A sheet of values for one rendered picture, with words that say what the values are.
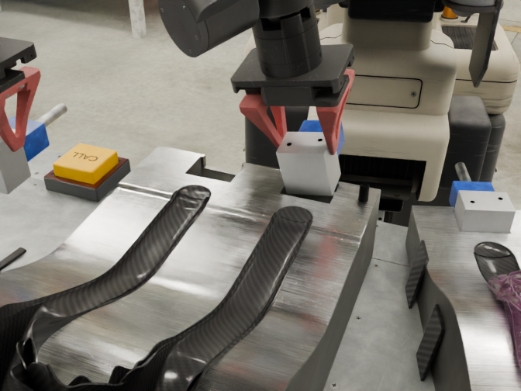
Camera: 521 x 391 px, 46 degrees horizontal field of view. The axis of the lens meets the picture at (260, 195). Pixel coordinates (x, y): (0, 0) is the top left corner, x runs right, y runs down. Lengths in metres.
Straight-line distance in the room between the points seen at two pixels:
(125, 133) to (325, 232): 2.16
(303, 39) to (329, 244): 0.18
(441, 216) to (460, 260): 0.07
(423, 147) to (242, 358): 0.63
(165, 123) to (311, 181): 2.15
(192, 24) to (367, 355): 0.33
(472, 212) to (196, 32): 0.34
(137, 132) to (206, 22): 2.23
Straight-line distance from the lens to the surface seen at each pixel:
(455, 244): 0.64
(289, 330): 0.48
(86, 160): 0.82
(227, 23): 0.48
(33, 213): 0.80
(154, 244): 0.58
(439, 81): 0.97
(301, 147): 0.60
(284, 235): 0.58
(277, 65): 0.54
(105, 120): 2.82
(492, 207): 0.66
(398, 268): 0.69
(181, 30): 0.49
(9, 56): 0.59
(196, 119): 2.75
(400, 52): 0.98
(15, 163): 0.65
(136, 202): 0.63
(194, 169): 0.69
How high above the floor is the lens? 1.24
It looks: 34 degrees down
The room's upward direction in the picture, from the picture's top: straight up
